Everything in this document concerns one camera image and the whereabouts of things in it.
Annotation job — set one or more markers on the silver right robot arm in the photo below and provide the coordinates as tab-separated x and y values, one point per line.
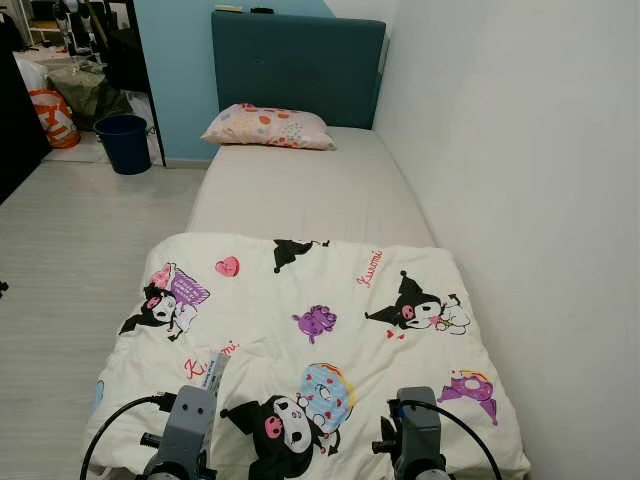
425	474

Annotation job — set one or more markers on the white black humanoid robot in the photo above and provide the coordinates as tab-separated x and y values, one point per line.
78	25

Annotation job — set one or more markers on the orange white shopping bag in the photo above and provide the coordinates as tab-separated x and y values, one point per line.
55	122

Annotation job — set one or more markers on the pink patterned pillow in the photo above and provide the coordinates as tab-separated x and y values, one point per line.
270	128

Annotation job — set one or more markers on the bed with cream sheet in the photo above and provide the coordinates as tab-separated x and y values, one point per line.
310	195

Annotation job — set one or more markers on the white book blue letters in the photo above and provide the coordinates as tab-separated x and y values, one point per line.
215	372

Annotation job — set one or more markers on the translucent white plastic bag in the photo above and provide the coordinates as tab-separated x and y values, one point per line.
30	72

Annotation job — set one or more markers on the teal upholstered headboard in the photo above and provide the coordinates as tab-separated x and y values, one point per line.
300	70

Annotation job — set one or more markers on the blue round waste bin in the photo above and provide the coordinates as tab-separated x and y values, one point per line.
125	148

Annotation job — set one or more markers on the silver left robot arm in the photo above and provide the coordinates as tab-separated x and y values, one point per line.
175	472

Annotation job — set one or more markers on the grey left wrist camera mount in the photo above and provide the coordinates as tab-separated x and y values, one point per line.
190	425

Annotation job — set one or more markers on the black cabinet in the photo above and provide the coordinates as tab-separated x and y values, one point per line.
20	135

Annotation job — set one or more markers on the black door frame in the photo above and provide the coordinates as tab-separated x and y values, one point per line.
150	100

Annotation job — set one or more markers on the grey beige woven sack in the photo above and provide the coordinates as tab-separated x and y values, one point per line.
95	98

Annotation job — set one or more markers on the small black floor object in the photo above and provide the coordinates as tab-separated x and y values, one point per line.
3	288

